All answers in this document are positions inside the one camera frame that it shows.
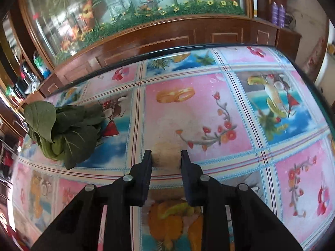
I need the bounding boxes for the wire basket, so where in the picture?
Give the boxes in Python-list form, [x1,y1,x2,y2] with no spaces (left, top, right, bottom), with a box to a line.
[284,12,297,30]

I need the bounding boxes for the green and blue plastic bottle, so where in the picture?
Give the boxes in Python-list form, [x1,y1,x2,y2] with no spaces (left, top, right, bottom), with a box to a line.
[33,51,52,79]

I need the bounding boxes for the green leafy vegetable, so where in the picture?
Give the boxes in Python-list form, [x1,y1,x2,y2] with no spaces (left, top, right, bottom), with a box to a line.
[23,101,106,170]

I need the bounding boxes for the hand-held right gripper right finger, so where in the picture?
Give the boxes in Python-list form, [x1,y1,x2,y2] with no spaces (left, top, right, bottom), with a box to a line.
[180,150,303,251]

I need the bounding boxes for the wooden cabinet with painted glass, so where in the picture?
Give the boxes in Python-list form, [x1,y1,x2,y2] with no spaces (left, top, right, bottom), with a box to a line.
[16,0,301,97]

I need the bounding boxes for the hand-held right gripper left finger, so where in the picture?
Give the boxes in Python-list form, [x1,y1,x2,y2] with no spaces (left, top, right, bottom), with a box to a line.
[31,150,153,251]

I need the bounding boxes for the fruit printed plastic tablecloth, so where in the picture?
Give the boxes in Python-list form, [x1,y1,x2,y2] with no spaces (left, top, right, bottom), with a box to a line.
[10,46,335,251]

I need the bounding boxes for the black thermos jug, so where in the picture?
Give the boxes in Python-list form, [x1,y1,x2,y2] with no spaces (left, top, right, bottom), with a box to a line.
[19,62,40,91]

